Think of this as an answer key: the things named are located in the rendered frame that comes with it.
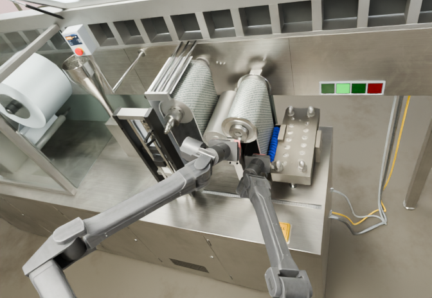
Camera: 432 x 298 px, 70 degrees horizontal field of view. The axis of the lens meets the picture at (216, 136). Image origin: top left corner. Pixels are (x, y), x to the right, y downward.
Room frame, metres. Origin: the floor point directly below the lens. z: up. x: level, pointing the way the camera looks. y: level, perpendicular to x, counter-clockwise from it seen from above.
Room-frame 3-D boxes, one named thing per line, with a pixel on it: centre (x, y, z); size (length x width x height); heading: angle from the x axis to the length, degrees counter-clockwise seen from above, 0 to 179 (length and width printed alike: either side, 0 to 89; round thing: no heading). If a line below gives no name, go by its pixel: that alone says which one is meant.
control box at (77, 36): (1.18, 0.35, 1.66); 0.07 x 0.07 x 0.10; 63
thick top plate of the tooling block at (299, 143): (0.90, -0.33, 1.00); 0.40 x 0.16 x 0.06; 147
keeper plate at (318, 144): (0.86, -0.42, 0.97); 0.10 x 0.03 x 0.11; 147
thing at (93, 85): (1.34, 0.45, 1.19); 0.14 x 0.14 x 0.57
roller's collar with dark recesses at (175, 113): (0.97, 0.13, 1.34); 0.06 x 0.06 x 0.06; 57
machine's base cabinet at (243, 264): (1.41, 0.67, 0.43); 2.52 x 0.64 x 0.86; 57
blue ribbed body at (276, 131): (0.91, -0.23, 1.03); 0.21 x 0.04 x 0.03; 147
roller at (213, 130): (1.03, -0.06, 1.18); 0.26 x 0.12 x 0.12; 147
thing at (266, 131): (0.92, -0.21, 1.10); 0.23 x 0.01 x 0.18; 147
